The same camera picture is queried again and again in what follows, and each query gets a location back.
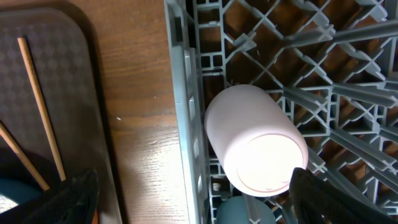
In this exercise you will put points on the dark brown serving tray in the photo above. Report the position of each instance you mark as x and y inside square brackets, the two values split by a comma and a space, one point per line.
[62, 64]

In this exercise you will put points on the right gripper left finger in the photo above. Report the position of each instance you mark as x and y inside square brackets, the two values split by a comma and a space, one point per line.
[72, 202]

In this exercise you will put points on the light blue cup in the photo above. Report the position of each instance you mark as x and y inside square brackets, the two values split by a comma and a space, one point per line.
[233, 211]

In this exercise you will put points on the wooden chopstick left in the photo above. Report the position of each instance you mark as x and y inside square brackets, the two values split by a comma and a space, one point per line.
[23, 158]

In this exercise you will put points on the orange carrot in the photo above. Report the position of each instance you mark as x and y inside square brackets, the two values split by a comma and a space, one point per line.
[95, 218]

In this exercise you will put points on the pink cup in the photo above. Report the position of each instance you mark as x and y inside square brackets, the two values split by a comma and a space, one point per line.
[256, 143]

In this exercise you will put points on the wooden chopstick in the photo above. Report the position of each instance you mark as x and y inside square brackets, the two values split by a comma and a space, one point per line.
[29, 65]
[23, 158]

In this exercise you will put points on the large blue plate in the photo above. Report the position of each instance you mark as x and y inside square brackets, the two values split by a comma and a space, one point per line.
[16, 197]

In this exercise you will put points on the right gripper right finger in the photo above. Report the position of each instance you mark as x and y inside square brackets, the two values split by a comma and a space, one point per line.
[316, 201]

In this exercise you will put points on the grey dishwasher rack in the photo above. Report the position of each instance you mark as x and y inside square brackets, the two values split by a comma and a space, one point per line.
[330, 65]

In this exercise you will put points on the wooden chopstick right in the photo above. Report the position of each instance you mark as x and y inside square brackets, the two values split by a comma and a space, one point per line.
[29, 65]

